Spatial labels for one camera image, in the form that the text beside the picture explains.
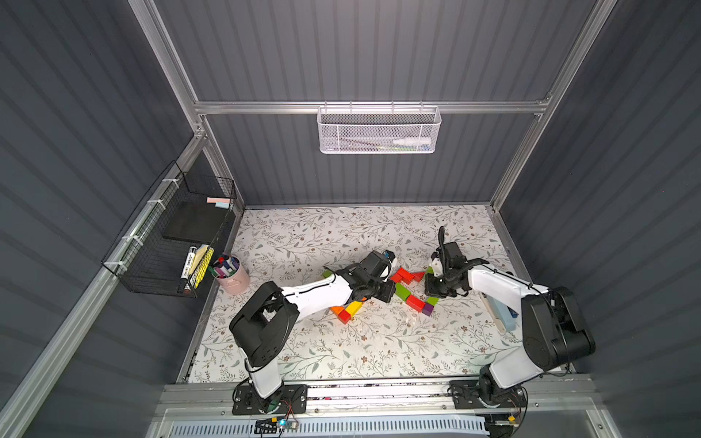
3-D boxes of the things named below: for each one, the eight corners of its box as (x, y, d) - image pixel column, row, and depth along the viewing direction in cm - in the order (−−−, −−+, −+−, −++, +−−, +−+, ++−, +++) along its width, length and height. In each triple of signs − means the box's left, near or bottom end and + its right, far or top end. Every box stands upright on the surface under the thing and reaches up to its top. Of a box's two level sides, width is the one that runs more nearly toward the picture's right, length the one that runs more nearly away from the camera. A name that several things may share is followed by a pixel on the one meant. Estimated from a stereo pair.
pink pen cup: (225, 296, 96) (207, 276, 85) (232, 276, 101) (216, 255, 90) (247, 296, 96) (232, 276, 85) (252, 276, 101) (239, 255, 90)
